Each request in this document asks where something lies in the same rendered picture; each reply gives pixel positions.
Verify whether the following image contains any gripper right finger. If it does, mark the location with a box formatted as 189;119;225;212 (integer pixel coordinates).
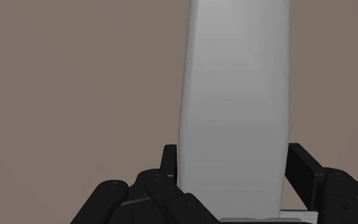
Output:
285;143;358;224

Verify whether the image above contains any white flat book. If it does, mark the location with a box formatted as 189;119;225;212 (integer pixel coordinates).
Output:
279;209;319;224

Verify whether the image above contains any tall white rounded object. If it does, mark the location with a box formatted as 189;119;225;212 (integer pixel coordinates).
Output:
177;0;291;220

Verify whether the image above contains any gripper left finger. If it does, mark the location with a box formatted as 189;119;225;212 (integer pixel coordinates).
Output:
70;143;221;224

